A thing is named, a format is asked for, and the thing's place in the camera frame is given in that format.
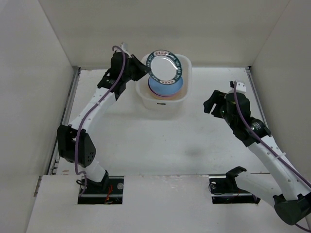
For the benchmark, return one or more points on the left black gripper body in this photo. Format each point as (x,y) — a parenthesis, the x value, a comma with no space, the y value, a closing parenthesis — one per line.
(127,74)

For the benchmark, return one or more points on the green-rimmed white plate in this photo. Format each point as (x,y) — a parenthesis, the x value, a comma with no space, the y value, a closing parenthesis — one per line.
(165,67)

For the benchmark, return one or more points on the cream plate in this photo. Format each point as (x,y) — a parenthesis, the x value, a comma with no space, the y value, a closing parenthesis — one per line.
(165,97)

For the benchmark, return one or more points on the blue plate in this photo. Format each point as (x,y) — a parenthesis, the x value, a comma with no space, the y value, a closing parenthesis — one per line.
(153,82)

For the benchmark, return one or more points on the purple plate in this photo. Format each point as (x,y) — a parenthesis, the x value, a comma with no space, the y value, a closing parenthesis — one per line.
(158,95)

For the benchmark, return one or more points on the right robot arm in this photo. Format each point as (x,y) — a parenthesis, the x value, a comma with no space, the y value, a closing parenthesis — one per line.
(290,194)

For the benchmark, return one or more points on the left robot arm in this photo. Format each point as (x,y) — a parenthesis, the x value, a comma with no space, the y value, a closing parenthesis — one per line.
(74,139)

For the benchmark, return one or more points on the white plastic bin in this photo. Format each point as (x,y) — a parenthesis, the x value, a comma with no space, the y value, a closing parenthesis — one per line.
(173,103)

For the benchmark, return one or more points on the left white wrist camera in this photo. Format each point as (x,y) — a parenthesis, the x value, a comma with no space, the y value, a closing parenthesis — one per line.
(122,47)

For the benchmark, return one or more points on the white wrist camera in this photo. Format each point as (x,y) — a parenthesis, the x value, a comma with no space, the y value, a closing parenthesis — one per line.
(239,86)
(122,47)

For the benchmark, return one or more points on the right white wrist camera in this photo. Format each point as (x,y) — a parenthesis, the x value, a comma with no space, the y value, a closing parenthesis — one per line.
(239,86)

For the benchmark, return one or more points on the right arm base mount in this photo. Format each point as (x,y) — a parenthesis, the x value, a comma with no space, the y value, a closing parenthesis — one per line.
(225,192)

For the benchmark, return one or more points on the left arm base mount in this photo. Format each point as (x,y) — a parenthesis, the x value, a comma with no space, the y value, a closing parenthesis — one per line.
(111,195)

